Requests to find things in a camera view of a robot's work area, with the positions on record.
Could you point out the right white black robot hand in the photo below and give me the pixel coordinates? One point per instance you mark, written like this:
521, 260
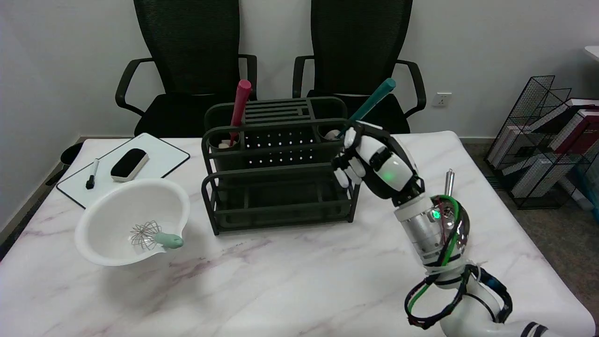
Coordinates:
388, 164

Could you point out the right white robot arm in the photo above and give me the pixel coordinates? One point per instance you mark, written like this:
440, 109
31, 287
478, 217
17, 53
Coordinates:
421, 229

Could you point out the shiny steel ladle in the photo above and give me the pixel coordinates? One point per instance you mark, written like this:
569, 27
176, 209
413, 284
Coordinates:
449, 182

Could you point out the dark green dish rack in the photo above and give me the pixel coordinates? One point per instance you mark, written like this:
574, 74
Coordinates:
281, 206

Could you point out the black mesh office chair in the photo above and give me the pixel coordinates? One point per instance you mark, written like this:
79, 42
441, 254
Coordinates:
192, 47
355, 42

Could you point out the white book stack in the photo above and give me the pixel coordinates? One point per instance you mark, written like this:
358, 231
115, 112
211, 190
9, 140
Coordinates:
533, 175

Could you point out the black book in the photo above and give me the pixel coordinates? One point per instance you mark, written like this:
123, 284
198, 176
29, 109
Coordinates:
559, 119

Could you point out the maroon book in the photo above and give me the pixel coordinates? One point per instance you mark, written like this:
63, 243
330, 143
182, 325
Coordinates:
578, 133

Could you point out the small white whiteboard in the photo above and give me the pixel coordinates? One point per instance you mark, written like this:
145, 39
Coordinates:
159, 157

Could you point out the white desk corner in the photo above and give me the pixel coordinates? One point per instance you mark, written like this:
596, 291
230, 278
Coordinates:
593, 52

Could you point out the black whiteboard eraser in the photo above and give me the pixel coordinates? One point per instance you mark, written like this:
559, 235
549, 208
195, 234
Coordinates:
129, 164

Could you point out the white plastic mixing bowl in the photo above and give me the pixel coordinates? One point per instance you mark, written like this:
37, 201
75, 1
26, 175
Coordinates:
117, 210

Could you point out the black whiteboard marker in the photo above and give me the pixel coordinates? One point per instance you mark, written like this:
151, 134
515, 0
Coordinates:
91, 177

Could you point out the white wall socket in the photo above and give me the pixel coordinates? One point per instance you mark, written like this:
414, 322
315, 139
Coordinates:
441, 99

